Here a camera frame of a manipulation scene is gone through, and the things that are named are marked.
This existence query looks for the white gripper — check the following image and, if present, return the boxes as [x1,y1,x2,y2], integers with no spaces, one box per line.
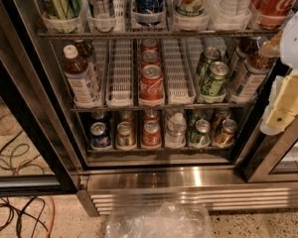
[258,11,298,136]

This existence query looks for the clear water bottle top shelf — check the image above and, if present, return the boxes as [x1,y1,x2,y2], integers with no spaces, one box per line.
[208,0,251,31]

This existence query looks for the front right tea bottle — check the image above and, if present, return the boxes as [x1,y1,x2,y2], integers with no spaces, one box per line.
[231,52,275,98]

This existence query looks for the tea bottle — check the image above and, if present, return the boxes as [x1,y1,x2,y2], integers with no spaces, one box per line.
[74,40,101,80]
[64,45,100,108]
[228,37,260,72]
[231,52,275,98]

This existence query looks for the rear right tea bottle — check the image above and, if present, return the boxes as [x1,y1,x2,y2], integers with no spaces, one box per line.
[228,37,260,72]

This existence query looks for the red Coca-Cola bottle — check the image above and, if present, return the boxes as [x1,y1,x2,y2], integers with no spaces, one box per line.
[251,0,296,29]

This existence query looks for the right glass fridge door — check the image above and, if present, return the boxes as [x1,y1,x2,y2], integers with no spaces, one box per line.
[244,116,298,182]

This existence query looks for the glass fridge door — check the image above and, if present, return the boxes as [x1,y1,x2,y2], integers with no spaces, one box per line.
[244,116,298,182]
[0,0,80,196]

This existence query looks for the empty white shelf tray right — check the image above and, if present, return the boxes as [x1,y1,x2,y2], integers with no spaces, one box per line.
[163,40,196,105]

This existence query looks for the empty white shelf tray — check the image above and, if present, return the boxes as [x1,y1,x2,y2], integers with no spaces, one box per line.
[163,40,196,105]
[105,40,134,108]

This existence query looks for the small water bottle bottom shelf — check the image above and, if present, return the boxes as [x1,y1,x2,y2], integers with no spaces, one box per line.
[165,113,187,149]

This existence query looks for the blue Pepsi bottle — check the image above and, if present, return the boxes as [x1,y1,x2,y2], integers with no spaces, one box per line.
[134,0,164,26]

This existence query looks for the empty white shelf tray left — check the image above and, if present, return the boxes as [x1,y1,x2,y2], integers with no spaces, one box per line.
[105,40,134,108]

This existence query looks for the rear left tea bottle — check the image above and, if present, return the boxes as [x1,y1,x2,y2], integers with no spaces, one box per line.
[74,40,101,80]

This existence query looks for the front left tea bottle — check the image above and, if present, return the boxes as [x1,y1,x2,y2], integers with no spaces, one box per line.
[64,45,100,108]

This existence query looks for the left glass fridge door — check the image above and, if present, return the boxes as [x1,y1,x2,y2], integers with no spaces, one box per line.
[0,0,80,196]

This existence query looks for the front green soda can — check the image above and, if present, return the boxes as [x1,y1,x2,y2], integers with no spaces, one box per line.
[201,61,229,97]

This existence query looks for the green soda can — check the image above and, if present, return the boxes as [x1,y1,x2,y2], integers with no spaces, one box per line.
[201,61,229,97]
[196,47,222,83]

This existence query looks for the rear bronze bottom can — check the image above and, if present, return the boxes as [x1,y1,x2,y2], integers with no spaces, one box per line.
[212,107,231,129]

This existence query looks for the bronze can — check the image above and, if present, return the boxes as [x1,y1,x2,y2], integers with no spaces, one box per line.
[212,107,231,129]
[214,119,238,145]

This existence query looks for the rear green soda can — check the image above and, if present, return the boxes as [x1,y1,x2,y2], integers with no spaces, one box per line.
[196,47,222,83]

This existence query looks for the front bronze bottom can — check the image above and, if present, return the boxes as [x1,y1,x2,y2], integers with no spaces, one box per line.
[214,119,238,145]

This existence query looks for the front green bottom can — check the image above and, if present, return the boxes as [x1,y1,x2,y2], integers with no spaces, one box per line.
[190,119,211,145]

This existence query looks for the front Coca-Cola can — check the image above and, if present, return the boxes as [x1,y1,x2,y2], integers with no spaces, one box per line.
[140,65,163,100]

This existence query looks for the coca-cola can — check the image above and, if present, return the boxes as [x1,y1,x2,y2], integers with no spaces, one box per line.
[140,65,163,100]
[140,51,161,67]
[140,39,160,53]

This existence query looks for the middle Coca-Cola can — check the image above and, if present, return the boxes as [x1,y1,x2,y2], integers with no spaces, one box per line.
[140,51,161,67]

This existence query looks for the rear Coca-Cola can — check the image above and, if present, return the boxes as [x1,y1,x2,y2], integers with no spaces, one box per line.
[140,39,160,53]

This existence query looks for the rear red bottom can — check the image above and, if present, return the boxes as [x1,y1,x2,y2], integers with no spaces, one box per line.
[143,109,160,123]

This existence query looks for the red can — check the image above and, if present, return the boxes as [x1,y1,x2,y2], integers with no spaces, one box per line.
[142,121,161,147]
[143,109,160,123]

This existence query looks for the front red bottom can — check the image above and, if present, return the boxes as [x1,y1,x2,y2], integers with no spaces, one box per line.
[142,121,161,147]

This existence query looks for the rear gold can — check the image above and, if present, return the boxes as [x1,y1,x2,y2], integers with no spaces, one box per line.
[119,110,134,124]

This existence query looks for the gold can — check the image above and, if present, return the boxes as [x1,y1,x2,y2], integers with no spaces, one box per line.
[117,122,135,147]
[119,110,134,124]

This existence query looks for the front gold can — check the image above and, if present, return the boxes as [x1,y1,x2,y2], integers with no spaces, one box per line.
[117,122,135,147]

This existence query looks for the rear blue Pepsi can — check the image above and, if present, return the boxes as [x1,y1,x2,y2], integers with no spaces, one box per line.
[91,111,109,124]

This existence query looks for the blue pepsi can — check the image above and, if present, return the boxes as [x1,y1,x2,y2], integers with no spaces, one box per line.
[90,122,111,149]
[91,111,109,124]

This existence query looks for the clear plastic bag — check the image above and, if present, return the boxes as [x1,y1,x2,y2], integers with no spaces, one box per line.
[105,201,213,238]

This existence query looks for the silver tall can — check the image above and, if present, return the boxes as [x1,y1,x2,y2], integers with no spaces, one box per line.
[88,0,115,33]

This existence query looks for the front blue Pepsi can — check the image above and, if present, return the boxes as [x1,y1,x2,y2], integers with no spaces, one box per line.
[90,122,111,149]

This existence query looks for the orange floor cable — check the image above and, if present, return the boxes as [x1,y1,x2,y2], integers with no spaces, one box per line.
[43,195,57,238]

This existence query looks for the black floor cable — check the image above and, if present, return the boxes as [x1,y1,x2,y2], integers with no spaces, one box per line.
[0,195,50,238]

